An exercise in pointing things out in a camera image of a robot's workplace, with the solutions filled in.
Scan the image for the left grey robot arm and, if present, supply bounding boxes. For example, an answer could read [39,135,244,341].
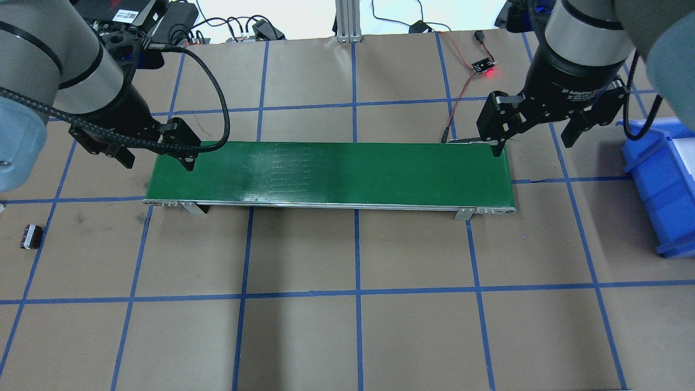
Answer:
[2,1,203,192]

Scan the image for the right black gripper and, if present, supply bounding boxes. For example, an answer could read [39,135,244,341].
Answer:
[476,46,629,157]

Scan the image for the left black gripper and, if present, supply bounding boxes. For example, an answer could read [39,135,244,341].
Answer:
[69,87,201,172]

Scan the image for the brown cylindrical capacitor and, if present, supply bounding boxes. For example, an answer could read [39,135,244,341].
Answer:
[19,224,44,250]

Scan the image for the black braided cable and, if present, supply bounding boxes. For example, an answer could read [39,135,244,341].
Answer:
[0,43,231,153]

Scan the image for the red black wire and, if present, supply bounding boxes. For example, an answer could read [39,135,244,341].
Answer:
[434,31,496,144]

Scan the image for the black power adapter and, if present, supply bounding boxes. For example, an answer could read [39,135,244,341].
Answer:
[251,19,286,41]

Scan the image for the blue plastic bin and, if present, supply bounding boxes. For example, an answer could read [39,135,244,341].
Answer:
[622,117,694,258]

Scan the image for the aluminium frame post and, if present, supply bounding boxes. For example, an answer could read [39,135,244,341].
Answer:
[334,1,363,43]

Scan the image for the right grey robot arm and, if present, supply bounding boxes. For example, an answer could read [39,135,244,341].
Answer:
[476,1,693,157]

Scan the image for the green conveyor belt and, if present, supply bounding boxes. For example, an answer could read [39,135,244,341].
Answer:
[144,141,516,220]

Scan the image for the small black sensor board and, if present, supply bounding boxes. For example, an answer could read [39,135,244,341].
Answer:
[471,57,496,75]

